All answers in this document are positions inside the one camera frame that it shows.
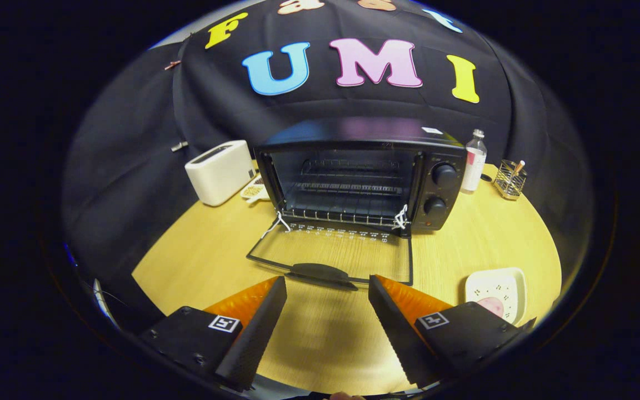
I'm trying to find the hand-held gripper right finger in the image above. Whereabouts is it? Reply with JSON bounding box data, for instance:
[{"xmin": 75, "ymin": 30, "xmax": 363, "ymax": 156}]
[{"xmin": 368, "ymin": 274, "xmax": 537, "ymax": 388}]

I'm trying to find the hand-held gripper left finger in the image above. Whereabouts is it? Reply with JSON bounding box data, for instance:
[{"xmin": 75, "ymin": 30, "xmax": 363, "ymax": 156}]
[{"xmin": 139, "ymin": 276, "xmax": 288, "ymax": 392}]

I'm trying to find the pink ham slice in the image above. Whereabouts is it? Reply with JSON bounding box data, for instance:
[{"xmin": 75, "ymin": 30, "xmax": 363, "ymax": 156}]
[{"xmin": 477, "ymin": 297, "xmax": 507, "ymax": 320}]

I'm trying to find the cream plate with cherry print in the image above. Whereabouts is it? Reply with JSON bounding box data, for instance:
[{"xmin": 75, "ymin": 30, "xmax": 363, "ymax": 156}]
[{"xmin": 465, "ymin": 267, "xmax": 527, "ymax": 326}]

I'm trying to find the black toaster oven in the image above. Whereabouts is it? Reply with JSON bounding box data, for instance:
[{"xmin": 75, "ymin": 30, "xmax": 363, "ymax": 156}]
[{"xmin": 246, "ymin": 117, "xmax": 468, "ymax": 291}]

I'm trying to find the white bread toaster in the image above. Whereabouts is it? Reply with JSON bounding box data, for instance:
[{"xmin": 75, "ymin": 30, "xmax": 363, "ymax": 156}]
[{"xmin": 185, "ymin": 140, "xmax": 257, "ymax": 207}]

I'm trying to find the small dish of snacks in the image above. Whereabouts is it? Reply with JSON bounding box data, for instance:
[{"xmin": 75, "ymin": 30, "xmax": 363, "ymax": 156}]
[{"xmin": 241, "ymin": 175, "xmax": 271, "ymax": 203}]

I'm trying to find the clear bottle with label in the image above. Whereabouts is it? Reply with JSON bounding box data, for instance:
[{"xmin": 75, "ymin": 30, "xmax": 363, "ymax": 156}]
[{"xmin": 461, "ymin": 129, "xmax": 488, "ymax": 194}]

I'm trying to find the black backdrop cloth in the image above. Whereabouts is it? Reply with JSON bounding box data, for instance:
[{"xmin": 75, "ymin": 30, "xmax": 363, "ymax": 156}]
[{"xmin": 62, "ymin": 0, "xmax": 596, "ymax": 312}]

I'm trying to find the wire mesh holder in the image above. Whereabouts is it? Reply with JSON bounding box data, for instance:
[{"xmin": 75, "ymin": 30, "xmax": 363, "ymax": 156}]
[{"xmin": 492, "ymin": 160, "xmax": 528, "ymax": 201}]

